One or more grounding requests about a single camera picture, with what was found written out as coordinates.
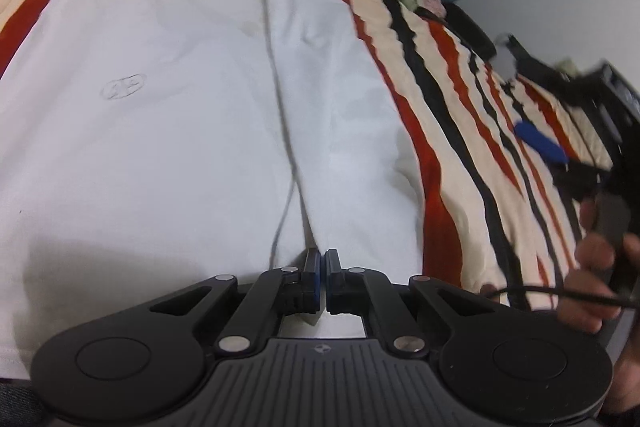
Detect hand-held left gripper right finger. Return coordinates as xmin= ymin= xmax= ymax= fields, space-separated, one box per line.
xmin=324 ymin=248 xmax=503 ymax=355

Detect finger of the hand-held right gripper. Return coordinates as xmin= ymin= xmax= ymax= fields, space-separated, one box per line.
xmin=514 ymin=121 xmax=613 ymax=180
xmin=495 ymin=34 xmax=566 ymax=88

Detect black cable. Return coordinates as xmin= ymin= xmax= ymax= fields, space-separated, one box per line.
xmin=480 ymin=284 xmax=640 ymax=309

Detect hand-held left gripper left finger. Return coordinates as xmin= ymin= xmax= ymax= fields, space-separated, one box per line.
xmin=140 ymin=248 xmax=322 ymax=355

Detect person's right hand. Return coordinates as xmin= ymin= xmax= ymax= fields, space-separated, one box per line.
xmin=557 ymin=199 xmax=640 ymax=418

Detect black armchair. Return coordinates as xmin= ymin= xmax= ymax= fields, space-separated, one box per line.
xmin=420 ymin=2 xmax=498 ymax=60

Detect white t-shirt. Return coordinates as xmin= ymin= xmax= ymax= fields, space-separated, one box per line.
xmin=0 ymin=0 xmax=426 ymax=380

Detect red black striped blanket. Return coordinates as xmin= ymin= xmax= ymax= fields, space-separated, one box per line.
xmin=0 ymin=0 xmax=623 ymax=318

